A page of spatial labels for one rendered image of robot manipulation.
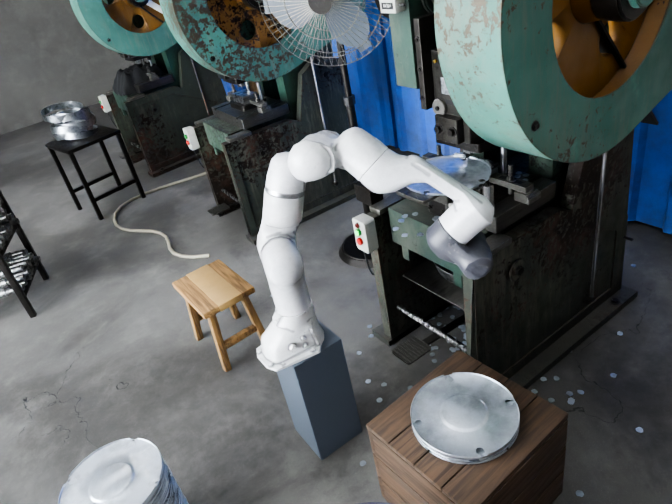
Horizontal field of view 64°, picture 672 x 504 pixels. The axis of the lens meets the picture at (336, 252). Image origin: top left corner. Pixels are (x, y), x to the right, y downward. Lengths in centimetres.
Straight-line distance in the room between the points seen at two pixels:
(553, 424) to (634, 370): 74
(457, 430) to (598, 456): 60
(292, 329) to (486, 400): 59
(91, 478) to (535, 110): 153
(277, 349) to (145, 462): 49
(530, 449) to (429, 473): 27
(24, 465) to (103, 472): 79
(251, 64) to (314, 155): 156
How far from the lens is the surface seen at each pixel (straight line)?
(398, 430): 159
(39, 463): 252
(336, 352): 175
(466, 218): 133
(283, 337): 166
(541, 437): 157
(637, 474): 199
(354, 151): 133
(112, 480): 177
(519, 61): 123
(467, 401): 159
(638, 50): 175
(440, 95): 182
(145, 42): 446
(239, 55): 281
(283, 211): 145
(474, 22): 121
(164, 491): 173
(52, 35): 792
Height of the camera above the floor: 158
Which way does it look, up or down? 32 degrees down
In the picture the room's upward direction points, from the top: 12 degrees counter-clockwise
